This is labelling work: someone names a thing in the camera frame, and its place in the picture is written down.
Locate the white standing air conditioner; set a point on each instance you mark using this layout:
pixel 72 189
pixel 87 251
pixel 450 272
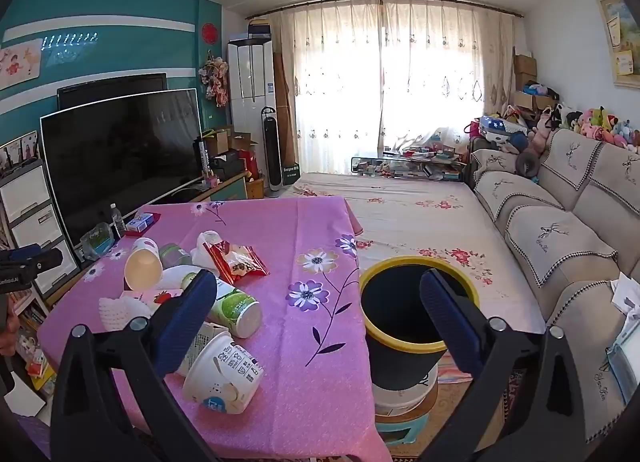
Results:
pixel 250 81

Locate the dark green box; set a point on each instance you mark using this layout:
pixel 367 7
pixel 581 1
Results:
pixel 290 174

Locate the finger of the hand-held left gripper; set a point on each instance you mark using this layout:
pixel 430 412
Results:
pixel 25 252
pixel 47 259

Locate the person's left hand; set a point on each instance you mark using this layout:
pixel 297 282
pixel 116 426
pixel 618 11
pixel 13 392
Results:
pixel 10 334

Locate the large curved television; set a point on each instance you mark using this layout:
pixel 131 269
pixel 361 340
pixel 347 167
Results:
pixel 120 166

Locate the green label yogurt cup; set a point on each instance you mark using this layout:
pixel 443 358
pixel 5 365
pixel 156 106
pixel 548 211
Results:
pixel 235 309

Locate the floral cream bed sheet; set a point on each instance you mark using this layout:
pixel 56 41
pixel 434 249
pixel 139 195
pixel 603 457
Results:
pixel 410 222

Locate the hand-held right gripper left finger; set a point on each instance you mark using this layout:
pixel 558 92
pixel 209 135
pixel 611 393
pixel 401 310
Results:
pixel 186 319

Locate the black and white tower fan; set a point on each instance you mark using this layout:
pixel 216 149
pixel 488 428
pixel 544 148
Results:
pixel 272 151

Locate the open cardboard boxes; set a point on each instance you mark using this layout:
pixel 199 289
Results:
pixel 225 141

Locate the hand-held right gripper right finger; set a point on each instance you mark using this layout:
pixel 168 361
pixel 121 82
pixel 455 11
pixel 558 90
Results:
pixel 450 319

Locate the white papers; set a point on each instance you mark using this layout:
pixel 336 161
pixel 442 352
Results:
pixel 625 292

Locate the white plastic drawer unit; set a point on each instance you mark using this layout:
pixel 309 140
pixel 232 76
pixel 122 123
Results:
pixel 30 222

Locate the stack of cardboard boxes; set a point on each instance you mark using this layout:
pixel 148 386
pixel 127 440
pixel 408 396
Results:
pixel 525 71

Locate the pink floral tablecloth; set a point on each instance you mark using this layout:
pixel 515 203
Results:
pixel 300 367

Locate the flat red box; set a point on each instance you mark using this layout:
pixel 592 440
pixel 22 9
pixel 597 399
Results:
pixel 152 219

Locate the white paper cup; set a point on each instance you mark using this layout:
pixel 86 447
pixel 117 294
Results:
pixel 142 267

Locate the sheer embroidered curtain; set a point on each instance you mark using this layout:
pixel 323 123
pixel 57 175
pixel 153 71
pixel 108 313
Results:
pixel 350 91

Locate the white foam fruit net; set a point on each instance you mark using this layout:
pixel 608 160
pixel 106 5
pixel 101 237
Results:
pixel 122 314

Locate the green plastic stool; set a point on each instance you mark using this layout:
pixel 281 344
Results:
pixel 400 429

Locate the blue card box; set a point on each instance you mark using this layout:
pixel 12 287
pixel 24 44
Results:
pixel 139 222

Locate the pink strawberry milk carton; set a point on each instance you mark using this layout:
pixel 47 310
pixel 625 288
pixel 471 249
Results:
pixel 145 297

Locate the beige fabric sofa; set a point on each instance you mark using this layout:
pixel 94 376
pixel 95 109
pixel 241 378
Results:
pixel 550 237

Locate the pink cartoon wall poster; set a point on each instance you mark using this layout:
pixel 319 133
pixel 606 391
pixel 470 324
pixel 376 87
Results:
pixel 20 64

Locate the blue star plush toy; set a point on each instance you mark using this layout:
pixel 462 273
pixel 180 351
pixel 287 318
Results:
pixel 500 127

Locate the clear bag with green contents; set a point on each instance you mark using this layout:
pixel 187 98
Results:
pixel 97 242

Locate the row of plush toys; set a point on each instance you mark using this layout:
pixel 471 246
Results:
pixel 600 124

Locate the red snack packet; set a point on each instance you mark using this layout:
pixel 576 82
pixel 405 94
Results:
pixel 237 262

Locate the clear water bottle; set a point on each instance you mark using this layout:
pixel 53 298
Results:
pixel 118 222

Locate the black bin with yellow rim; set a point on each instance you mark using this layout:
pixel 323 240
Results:
pixel 400 302

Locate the glass coffee table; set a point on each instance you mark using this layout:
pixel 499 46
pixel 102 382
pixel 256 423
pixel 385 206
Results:
pixel 400 164

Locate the round red wall ornament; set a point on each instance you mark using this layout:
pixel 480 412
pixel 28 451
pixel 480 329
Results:
pixel 210 33

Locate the hanging pink flower decoration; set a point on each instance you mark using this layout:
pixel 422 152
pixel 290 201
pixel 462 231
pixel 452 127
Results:
pixel 215 81

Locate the grey neck pillow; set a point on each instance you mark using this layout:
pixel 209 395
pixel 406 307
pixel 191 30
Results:
pixel 526 164

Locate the white bucket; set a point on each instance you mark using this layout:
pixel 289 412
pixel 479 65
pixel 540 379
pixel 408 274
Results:
pixel 405 397

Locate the white printed carton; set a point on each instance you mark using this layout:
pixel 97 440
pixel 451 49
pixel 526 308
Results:
pixel 202 342

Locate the black tall box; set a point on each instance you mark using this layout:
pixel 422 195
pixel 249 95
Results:
pixel 201 156

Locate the white plastic bag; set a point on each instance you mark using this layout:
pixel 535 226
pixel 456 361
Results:
pixel 202 247

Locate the patterned rug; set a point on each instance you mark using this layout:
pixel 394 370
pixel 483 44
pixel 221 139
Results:
pixel 452 417

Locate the framed photo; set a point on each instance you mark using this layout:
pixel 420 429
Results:
pixel 20 151

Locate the stack of books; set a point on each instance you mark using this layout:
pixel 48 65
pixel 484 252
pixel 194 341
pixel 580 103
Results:
pixel 32 352

